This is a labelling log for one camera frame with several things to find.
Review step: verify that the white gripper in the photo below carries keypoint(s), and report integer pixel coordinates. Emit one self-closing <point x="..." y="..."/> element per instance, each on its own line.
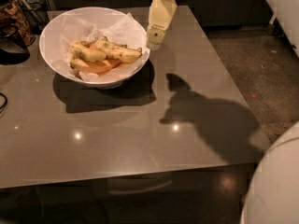
<point x="161" y="13"/>

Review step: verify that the spotted yellow banana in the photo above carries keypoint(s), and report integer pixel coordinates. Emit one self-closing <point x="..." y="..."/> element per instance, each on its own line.
<point x="87" y="54"/>
<point x="118" y="52"/>

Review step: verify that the white bowl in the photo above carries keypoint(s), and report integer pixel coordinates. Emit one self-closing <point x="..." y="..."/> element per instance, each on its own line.
<point x="50" y="48"/>

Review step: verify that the white paper liner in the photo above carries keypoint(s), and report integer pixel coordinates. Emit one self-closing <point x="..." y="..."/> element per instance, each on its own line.
<point x="96" y="23"/>

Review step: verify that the dark cabinet fronts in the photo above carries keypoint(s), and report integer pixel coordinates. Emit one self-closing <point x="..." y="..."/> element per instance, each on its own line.
<point x="209" y="13"/>

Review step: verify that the patterned brown jar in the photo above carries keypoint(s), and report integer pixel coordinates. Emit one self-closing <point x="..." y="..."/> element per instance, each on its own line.
<point x="11" y="13"/>

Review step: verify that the black kettle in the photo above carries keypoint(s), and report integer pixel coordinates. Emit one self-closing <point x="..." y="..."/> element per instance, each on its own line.
<point x="12" y="48"/>

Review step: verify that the black wire rack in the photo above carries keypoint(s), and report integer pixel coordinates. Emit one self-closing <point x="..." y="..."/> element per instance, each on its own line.
<point x="37" y="15"/>

